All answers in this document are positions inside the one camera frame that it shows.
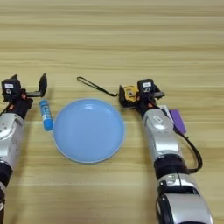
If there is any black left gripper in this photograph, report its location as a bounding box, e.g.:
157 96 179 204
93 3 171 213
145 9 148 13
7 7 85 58
7 73 48 119

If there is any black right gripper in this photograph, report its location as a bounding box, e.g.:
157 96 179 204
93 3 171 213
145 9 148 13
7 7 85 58
118 85 165 116

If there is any yellow black tape measure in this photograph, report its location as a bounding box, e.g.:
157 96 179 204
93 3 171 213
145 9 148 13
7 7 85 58
76 76 140 109

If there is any blue glue stick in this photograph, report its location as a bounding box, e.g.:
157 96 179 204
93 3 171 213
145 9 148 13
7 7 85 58
38 100 54 131

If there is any purple rectangular block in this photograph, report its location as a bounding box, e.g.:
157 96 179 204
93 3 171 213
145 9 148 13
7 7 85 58
169 108 187 136

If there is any light blue round plate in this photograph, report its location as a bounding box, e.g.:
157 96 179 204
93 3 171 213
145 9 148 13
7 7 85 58
52 98 126 164

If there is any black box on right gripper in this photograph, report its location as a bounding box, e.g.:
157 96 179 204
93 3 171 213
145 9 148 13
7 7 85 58
137 78 155 98

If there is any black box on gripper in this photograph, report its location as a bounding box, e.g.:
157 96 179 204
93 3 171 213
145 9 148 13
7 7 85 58
137 78 155 98
1 73 22 102

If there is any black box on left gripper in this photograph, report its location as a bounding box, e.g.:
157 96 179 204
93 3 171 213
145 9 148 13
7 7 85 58
1 73 22 102

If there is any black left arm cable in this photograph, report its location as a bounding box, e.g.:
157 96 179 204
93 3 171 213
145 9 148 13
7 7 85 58
0 103 14 116

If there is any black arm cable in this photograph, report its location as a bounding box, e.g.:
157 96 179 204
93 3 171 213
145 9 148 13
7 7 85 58
174 126 203 173
0 103 14 116

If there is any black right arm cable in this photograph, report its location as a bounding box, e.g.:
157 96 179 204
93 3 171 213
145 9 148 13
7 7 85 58
174 126 203 173

